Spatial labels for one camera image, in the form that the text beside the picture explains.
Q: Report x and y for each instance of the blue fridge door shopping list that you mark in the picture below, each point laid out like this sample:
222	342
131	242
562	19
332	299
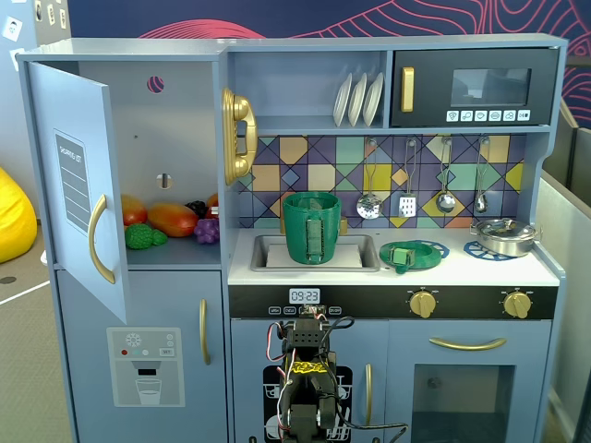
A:
46	258

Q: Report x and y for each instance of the steel toy ladle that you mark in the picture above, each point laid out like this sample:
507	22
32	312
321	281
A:
445	202

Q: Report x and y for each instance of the white toy plate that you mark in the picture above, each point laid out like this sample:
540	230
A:
356	101
341	101
372	99

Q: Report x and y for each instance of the orange toy fruit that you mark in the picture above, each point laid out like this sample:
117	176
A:
213	200

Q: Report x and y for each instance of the gold toy telephone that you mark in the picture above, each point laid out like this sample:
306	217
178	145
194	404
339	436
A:
240	111

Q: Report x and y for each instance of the steel toy spoon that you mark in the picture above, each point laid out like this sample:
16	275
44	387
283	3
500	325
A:
481	203

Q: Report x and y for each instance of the green printed container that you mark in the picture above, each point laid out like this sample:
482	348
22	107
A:
295	231

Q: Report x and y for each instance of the large red orange toy mango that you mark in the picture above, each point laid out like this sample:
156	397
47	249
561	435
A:
171	219

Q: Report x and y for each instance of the white photo card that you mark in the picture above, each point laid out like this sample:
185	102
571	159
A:
12	27
16	59

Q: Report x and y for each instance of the steel toy skimmer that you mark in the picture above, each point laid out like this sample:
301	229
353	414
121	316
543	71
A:
369	208

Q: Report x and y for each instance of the steel pot lid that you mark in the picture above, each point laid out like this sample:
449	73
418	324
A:
503	228

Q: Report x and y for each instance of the steel toy slotted spatula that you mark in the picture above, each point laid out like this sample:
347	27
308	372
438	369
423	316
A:
407	207

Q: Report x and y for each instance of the black toy microwave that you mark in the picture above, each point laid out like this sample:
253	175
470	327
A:
429	60

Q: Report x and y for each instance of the steel toy pot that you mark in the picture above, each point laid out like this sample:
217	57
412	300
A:
503	247

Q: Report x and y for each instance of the yellow bean bag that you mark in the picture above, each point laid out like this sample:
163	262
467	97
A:
14	221

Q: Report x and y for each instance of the grey desk divider panel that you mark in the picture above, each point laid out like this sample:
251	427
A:
568	277

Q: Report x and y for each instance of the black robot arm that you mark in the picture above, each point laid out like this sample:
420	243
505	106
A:
307	337

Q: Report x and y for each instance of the gold stove knob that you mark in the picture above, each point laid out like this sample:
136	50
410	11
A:
517	304
423	304

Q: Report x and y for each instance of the red toy fruit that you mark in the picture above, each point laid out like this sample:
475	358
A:
212	213

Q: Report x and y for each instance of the green printed lid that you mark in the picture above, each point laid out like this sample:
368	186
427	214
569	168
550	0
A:
425	258

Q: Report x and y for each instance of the dark toy blackberry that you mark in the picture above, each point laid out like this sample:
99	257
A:
196	207

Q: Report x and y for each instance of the blue wooden toy kitchen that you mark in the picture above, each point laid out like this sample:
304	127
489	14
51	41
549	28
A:
461	277

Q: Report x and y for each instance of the grey toy sink basin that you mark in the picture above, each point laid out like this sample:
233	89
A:
261	251

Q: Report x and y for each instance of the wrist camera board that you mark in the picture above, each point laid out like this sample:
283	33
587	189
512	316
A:
313	310

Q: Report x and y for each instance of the purple toy grapes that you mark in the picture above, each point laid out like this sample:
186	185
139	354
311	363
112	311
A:
206	231

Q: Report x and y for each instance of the green toy broccoli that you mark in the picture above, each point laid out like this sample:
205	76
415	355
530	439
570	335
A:
138	236

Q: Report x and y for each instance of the small red orange toy mango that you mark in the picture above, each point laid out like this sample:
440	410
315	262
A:
134	212

